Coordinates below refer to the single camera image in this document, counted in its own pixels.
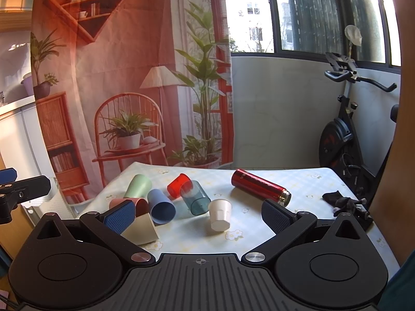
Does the white paper cup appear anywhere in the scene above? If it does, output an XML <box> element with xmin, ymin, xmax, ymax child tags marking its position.
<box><xmin>208</xmin><ymin>199</ymin><xmax>232</xmax><ymax>232</ymax></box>

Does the cream beige cup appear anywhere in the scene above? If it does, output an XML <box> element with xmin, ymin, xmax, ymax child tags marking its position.
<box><xmin>121</xmin><ymin>214</ymin><xmax>159</xmax><ymax>245</ymax></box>

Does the blue plastic cup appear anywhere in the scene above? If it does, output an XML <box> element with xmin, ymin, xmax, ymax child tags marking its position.
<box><xmin>147</xmin><ymin>189</ymin><xmax>177</xmax><ymax>225</ymax></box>

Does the black cloth strap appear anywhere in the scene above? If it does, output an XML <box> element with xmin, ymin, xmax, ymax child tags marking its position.
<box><xmin>321</xmin><ymin>190</ymin><xmax>374</xmax><ymax>230</ymax></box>

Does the pink plastic cup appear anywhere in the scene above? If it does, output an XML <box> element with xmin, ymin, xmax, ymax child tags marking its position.
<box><xmin>109</xmin><ymin>197</ymin><xmax>150</xmax><ymax>217</ymax></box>

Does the green plastic cup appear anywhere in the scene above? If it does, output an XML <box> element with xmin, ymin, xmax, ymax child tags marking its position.
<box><xmin>124</xmin><ymin>174</ymin><xmax>152</xmax><ymax>199</ymax></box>

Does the red thermos bottle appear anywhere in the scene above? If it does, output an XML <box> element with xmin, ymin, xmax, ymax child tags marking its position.
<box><xmin>231</xmin><ymin>169</ymin><xmax>291</xmax><ymax>206</ymax></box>

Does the red plastic cup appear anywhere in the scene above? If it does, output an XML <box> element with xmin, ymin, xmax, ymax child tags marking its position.
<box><xmin>167</xmin><ymin>173</ymin><xmax>191</xmax><ymax>199</ymax></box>

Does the black exercise bike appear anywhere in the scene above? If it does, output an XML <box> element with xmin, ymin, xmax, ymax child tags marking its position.
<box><xmin>318</xmin><ymin>25</ymin><xmax>400</xmax><ymax>208</ymax></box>

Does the floral checkered tablecloth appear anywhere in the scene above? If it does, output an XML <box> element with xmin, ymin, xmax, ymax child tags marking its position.
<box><xmin>73</xmin><ymin>161</ymin><xmax>402</xmax><ymax>281</ymax></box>

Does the teal transparent cup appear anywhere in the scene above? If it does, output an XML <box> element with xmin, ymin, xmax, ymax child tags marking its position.
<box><xmin>180</xmin><ymin>180</ymin><xmax>211</xmax><ymax>216</ymax></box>

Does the printed room backdrop curtain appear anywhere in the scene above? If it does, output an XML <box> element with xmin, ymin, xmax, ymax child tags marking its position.
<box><xmin>30</xmin><ymin>0</ymin><xmax>234</xmax><ymax>207</ymax></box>

